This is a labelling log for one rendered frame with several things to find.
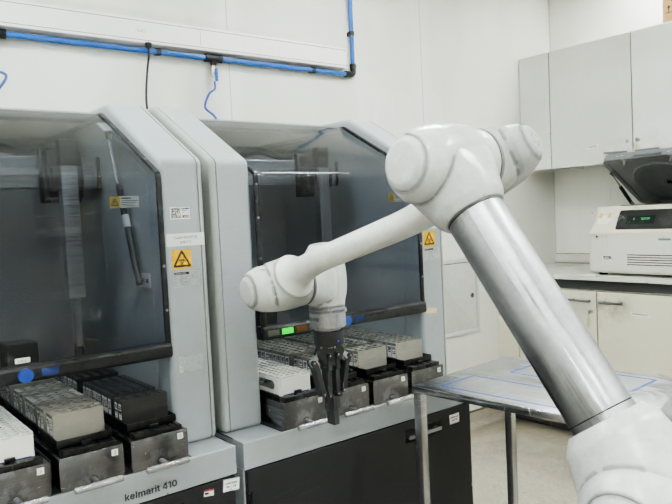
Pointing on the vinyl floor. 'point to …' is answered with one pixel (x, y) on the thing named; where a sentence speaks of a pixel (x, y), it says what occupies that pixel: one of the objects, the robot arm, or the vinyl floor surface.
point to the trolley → (654, 389)
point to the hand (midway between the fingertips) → (332, 409)
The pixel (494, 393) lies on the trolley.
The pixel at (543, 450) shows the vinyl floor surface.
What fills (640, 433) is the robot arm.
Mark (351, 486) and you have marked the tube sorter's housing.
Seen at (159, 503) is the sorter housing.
